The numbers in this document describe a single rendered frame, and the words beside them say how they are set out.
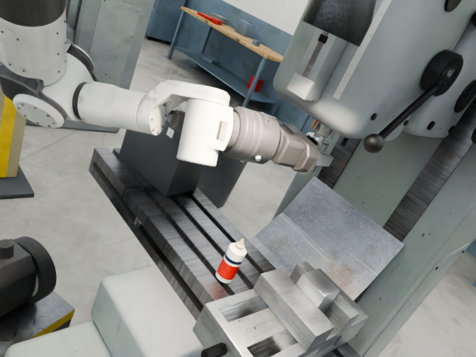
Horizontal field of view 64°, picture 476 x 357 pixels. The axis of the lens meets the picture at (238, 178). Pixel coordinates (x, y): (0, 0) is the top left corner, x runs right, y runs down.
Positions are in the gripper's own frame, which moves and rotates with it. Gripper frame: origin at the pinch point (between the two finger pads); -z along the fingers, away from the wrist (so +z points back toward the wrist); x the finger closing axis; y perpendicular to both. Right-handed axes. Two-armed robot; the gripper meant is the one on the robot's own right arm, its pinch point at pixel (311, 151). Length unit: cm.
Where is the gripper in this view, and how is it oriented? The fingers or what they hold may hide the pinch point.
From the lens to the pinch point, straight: 74.7
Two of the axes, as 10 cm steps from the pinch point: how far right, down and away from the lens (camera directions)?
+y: -3.9, 8.3, 4.1
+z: -8.5, -1.5, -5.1
